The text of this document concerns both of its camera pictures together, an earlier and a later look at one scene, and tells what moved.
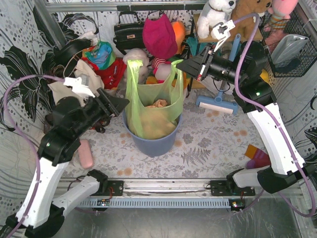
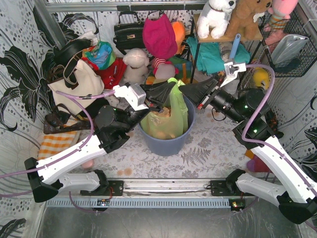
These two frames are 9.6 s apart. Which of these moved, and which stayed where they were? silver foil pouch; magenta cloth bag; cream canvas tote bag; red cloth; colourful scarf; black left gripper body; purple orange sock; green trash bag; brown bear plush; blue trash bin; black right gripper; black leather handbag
Moved: black left gripper body; black right gripper; blue trash bin; green trash bag
Stayed: black leather handbag; magenta cloth bag; cream canvas tote bag; red cloth; colourful scarf; purple orange sock; brown bear plush; silver foil pouch
